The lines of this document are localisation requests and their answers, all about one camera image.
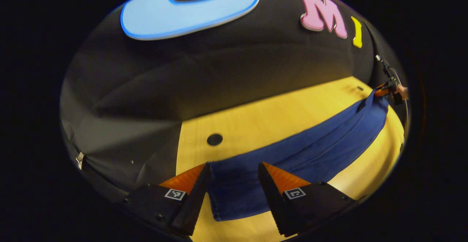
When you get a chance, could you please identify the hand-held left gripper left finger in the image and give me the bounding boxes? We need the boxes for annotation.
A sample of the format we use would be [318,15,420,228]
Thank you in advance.
[124,163,212,237]

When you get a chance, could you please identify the black backdrop cloth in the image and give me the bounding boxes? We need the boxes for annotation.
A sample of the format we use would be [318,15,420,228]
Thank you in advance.
[60,0,403,202]

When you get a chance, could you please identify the blue denim jeans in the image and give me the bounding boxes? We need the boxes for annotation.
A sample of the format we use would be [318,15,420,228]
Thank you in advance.
[207,88,390,222]

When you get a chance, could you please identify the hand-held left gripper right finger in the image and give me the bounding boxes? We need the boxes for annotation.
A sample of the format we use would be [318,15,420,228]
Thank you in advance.
[258,162,361,237]

